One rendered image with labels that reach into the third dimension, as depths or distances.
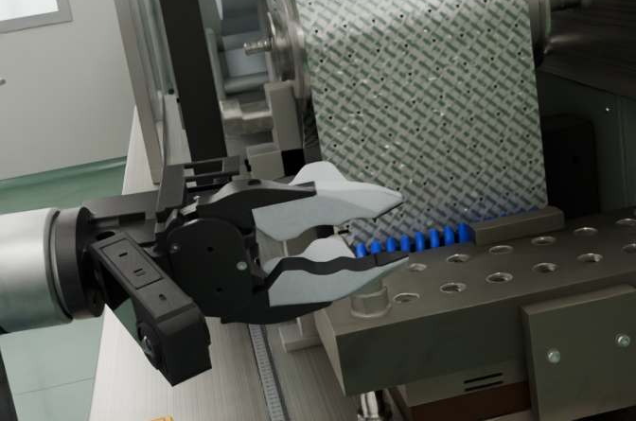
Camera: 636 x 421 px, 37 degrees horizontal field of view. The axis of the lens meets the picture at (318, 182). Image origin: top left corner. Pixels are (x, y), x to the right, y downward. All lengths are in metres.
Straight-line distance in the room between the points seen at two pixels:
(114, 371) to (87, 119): 5.49
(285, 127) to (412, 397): 0.34
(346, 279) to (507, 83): 0.46
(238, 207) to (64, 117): 6.07
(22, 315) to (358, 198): 0.22
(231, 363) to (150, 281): 0.58
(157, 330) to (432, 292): 0.41
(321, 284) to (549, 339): 0.31
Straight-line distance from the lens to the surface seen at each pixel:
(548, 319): 0.85
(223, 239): 0.58
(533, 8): 1.02
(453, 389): 0.88
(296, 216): 0.57
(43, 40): 6.58
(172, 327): 0.51
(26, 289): 0.60
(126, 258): 0.57
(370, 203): 0.57
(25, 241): 0.60
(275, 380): 1.06
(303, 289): 0.60
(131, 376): 1.15
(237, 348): 1.15
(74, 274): 0.59
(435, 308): 0.84
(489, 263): 0.93
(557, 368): 0.87
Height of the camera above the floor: 1.37
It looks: 15 degrees down
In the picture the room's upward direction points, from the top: 9 degrees counter-clockwise
